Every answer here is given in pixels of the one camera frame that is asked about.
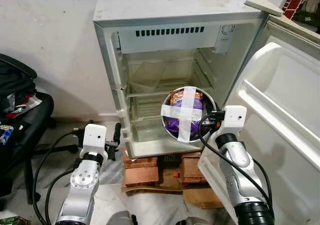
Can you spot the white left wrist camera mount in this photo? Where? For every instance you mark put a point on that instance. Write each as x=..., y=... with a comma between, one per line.
x=95, y=137

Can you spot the orange brick stack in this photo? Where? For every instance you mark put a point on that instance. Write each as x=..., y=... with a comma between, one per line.
x=192, y=169
x=142, y=170

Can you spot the purple snack packet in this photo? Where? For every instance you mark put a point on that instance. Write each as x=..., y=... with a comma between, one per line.
x=172, y=127

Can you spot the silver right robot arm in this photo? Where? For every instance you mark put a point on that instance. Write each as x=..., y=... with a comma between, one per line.
x=240, y=175

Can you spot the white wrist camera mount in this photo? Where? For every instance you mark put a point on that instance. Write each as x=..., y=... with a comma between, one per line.
x=235, y=119
x=95, y=137

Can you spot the white tape strip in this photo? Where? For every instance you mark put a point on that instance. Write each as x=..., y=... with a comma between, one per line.
x=170, y=111
x=187, y=130

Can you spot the black bag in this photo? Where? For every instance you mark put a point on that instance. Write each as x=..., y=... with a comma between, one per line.
x=14, y=82

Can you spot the silver fridge door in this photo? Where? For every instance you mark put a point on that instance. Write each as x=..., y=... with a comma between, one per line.
x=285, y=115

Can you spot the silver mini fridge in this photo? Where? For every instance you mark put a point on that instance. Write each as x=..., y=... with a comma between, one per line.
x=165, y=5

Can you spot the steel bowl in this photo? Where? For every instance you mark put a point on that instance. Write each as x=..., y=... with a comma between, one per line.
x=207, y=101

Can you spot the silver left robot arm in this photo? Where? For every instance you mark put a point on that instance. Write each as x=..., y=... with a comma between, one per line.
x=82, y=185

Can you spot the robot left leg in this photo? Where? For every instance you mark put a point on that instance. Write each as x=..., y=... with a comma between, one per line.
x=120, y=219

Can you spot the robot right leg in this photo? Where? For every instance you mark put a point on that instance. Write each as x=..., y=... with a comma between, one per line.
x=192, y=221

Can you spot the robot leg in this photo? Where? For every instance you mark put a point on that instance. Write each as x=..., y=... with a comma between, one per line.
x=120, y=219
x=192, y=221

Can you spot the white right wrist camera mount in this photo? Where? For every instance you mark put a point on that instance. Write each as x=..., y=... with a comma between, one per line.
x=235, y=119

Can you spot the white freezer compartment flap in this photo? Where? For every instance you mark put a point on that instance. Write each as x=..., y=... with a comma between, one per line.
x=170, y=41

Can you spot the clear fridge shelf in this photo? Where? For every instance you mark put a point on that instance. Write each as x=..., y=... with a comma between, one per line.
x=150, y=87

